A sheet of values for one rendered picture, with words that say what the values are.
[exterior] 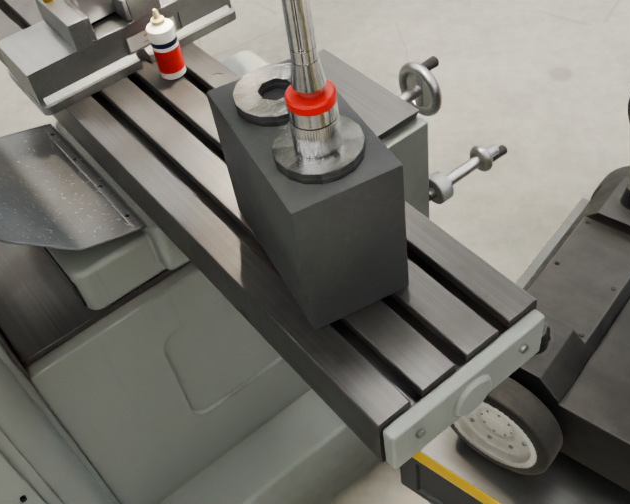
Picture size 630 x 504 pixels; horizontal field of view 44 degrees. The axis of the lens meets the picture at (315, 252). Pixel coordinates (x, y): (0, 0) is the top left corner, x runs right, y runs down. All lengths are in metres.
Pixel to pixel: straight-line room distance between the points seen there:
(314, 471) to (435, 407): 0.86
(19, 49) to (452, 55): 1.81
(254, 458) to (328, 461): 0.15
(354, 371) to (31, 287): 0.63
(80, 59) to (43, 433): 0.55
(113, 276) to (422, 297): 0.49
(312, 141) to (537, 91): 1.98
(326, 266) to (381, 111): 0.67
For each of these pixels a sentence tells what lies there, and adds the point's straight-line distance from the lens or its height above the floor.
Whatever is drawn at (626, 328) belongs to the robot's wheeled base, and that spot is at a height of 0.57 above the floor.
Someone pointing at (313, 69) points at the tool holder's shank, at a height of 1.23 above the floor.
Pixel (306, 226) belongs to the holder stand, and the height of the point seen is 1.11.
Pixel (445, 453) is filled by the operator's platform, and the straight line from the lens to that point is 1.39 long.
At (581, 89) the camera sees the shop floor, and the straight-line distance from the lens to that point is 2.69.
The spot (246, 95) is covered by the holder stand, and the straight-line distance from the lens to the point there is 0.84.
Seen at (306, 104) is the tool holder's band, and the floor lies 1.20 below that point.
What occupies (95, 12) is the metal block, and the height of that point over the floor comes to 1.04.
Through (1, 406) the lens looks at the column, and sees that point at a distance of 1.16.
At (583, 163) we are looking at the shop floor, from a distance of 2.43.
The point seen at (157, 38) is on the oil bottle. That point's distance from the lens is 1.20.
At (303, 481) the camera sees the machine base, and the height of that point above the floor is 0.15.
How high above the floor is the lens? 1.64
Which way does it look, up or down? 49 degrees down
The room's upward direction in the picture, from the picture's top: 10 degrees counter-clockwise
